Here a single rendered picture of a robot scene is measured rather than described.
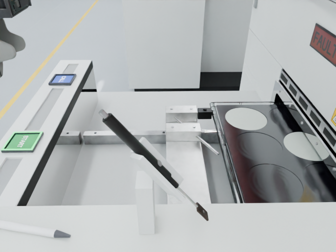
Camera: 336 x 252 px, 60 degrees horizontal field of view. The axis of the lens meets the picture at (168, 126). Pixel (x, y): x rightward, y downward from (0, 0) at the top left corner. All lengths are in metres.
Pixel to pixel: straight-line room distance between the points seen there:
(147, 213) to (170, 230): 0.05
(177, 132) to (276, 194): 0.25
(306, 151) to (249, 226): 0.30
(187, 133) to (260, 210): 0.29
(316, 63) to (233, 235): 0.42
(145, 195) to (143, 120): 0.53
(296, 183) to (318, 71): 0.24
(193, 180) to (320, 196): 0.23
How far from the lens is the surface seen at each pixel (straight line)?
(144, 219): 0.38
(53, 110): 0.68
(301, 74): 0.75
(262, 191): 0.56
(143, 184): 0.34
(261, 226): 0.42
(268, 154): 0.64
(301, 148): 0.68
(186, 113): 0.73
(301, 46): 0.76
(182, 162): 0.62
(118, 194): 0.64
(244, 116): 0.75
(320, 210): 0.47
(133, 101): 0.95
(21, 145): 0.59
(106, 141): 0.77
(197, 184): 0.58
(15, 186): 0.52
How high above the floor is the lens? 1.29
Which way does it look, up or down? 35 degrees down
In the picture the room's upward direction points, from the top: straight up
